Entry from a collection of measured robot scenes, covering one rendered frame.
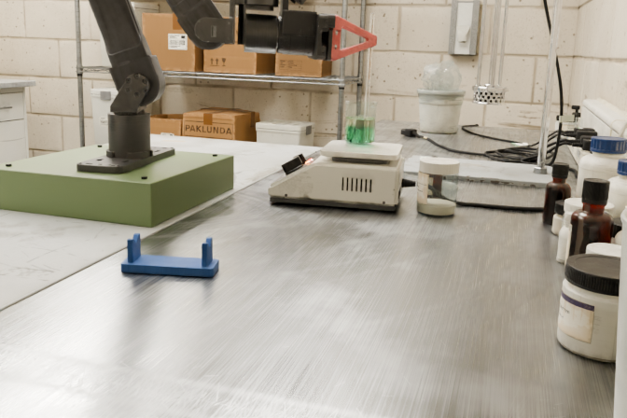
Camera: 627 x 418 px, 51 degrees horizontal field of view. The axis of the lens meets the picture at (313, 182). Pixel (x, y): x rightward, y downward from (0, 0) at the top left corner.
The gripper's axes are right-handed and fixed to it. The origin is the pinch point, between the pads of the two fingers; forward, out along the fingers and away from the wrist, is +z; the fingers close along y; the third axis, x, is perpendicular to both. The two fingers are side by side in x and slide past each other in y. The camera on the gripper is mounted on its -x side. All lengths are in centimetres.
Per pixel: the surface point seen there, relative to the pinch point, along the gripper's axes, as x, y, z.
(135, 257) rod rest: 25, -33, -32
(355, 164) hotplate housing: 18.3, -7.1, -2.5
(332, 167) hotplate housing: 19.0, -6.4, -5.9
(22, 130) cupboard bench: 56, 280, -128
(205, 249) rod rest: 22.9, -35.1, -24.2
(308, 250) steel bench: 25.5, -26.7, -12.0
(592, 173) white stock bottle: 16.2, -19.7, 27.9
